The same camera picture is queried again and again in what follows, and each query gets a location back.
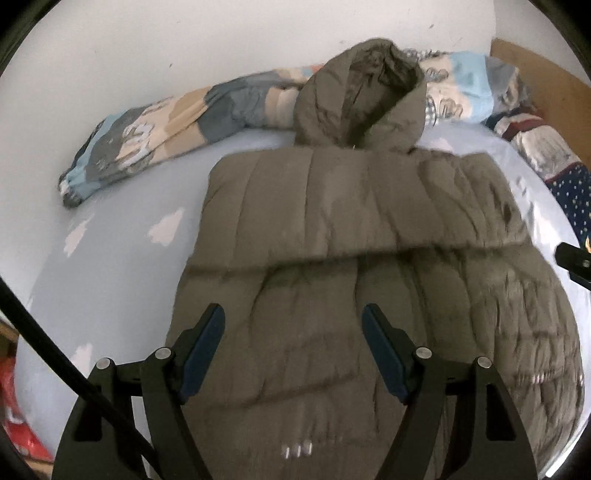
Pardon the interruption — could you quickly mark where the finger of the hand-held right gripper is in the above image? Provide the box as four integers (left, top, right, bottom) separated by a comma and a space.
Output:
555, 239, 591, 289

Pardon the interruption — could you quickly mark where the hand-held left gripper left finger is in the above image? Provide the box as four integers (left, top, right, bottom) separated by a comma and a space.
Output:
51, 302, 227, 480

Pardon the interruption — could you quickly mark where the patchwork printed blanket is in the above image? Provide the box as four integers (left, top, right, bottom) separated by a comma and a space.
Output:
58, 46, 536, 208

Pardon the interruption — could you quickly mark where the navy dotted patchwork pillow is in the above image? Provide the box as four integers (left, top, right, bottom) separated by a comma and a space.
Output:
480, 104, 591, 241

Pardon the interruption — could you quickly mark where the black cable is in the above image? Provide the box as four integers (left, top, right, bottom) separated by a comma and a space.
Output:
0, 279, 155, 467

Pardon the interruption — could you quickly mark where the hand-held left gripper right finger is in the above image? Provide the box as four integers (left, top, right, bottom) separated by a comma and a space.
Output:
361, 302, 539, 480

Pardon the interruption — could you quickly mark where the wooden headboard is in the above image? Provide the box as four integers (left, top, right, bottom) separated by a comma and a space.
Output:
489, 38, 591, 153

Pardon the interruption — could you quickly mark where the light blue cloud bed sheet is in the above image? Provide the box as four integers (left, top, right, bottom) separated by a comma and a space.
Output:
11, 120, 587, 480

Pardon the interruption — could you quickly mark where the red plastic bag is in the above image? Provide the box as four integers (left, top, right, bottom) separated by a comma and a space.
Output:
0, 354, 54, 462

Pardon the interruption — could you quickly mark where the olive hooded puffer jacket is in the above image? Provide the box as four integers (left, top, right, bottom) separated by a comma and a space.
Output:
164, 38, 583, 480

